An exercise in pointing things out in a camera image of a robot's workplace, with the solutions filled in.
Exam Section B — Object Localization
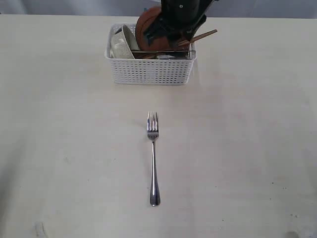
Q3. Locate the lower wooden chopstick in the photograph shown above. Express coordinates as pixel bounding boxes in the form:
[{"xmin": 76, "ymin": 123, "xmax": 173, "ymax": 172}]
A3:
[{"xmin": 178, "ymin": 31, "xmax": 218, "ymax": 47}]

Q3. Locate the silver table knife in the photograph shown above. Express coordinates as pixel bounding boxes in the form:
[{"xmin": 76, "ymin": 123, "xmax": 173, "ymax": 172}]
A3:
[{"xmin": 131, "ymin": 50, "xmax": 192, "ymax": 54}]

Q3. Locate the silver metal fork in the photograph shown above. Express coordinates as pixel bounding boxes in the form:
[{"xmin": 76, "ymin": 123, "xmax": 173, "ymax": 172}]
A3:
[{"xmin": 147, "ymin": 112, "xmax": 160, "ymax": 206}]

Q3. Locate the brown wooden plate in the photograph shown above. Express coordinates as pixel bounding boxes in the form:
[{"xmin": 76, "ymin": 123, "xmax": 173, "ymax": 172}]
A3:
[{"xmin": 135, "ymin": 6, "xmax": 182, "ymax": 51}]

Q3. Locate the white perforated plastic basket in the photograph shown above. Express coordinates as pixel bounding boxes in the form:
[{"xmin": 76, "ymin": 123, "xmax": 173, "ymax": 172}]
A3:
[{"xmin": 105, "ymin": 23, "xmax": 197, "ymax": 85}]

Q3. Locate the white speckled ceramic bowl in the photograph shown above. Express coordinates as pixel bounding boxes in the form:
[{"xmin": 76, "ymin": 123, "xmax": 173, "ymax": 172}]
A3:
[{"xmin": 110, "ymin": 24, "xmax": 140, "ymax": 60}]

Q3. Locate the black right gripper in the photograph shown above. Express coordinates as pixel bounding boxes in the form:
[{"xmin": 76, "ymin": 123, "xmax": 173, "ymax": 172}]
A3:
[{"xmin": 143, "ymin": 0, "xmax": 218, "ymax": 47}]

